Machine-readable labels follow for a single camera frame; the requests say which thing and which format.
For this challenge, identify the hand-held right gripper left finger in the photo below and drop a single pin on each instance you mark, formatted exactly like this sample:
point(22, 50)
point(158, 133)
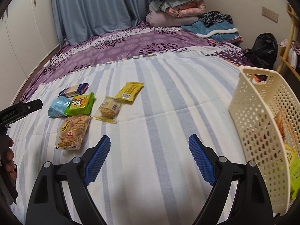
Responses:
point(97, 159)

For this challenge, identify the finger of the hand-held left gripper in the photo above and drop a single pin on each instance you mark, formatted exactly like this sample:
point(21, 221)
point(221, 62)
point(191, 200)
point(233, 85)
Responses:
point(35, 104)

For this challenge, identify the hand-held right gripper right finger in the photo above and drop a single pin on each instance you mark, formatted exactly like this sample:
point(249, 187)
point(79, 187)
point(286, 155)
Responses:
point(202, 159)

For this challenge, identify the light blue snack packet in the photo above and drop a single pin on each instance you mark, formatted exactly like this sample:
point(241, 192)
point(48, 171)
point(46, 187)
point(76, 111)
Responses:
point(57, 106)

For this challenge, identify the clear bag of biscuits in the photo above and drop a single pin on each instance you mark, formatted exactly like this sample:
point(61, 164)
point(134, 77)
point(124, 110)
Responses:
point(72, 131)

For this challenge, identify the dark blue wafer packet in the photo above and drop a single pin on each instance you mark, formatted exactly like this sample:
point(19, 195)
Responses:
point(75, 89)

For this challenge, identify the bright green snack packet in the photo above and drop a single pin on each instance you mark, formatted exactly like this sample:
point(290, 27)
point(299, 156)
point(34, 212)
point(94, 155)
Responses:
point(79, 104)

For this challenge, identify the clear sesame snack packet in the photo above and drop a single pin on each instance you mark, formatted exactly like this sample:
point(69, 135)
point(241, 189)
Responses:
point(109, 110)

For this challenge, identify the cream perforated plastic basket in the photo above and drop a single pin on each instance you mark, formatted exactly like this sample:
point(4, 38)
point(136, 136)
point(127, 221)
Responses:
point(253, 112)

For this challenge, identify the yellow snack packet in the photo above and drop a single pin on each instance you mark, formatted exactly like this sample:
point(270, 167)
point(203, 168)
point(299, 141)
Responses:
point(129, 91)

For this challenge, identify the large tan egg roll packet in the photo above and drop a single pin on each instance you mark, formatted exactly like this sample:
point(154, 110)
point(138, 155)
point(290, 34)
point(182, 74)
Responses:
point(279, 124)

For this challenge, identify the green cardboard snack box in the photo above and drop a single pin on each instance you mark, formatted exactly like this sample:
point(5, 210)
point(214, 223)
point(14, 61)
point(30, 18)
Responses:
point(295, 175)

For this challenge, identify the person's left hand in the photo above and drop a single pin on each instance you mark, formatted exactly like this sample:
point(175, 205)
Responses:
point(9, 159)

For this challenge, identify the white wardrobe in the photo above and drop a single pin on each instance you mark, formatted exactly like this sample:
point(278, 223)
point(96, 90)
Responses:
point(23, 28)

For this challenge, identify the blue white striped blanket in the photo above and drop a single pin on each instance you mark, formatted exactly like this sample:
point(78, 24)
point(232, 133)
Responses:
point(152, 98)

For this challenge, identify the purple floral bedsheet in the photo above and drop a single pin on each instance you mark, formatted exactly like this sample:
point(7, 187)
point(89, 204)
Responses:
point(117, 44)

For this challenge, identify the blue-grey curtain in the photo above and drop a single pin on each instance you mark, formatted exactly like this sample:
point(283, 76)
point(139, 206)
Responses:
point(93, 9)

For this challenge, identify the pink patterned cloth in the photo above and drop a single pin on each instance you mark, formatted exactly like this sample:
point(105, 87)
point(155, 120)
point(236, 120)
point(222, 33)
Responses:
point(234, 40)

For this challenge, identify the black bag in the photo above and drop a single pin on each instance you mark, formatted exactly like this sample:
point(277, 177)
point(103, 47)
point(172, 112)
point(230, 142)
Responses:
point(264, 49)

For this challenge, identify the blue fleece blanket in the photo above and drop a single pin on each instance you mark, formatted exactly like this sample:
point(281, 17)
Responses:
point(211, 31)

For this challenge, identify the white plastic bag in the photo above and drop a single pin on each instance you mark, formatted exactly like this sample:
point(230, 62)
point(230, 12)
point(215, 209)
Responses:
point(293, 56)

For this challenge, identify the leopard print cloth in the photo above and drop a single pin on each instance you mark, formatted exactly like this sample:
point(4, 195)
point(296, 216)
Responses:
point(215, 17)

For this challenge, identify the pink floral quilt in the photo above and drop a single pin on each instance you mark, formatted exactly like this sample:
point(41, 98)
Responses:
point(187, 10)

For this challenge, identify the pale green folded blanket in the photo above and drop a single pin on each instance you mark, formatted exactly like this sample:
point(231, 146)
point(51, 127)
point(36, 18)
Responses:
point(161, 5)

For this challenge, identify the wooden rack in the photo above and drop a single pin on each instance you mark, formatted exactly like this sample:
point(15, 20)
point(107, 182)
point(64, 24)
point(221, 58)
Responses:
point(292, 28)

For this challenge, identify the wall socket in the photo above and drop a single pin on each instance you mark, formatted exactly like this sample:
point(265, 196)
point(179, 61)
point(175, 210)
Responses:
point(265, 11)
point(274, 16)

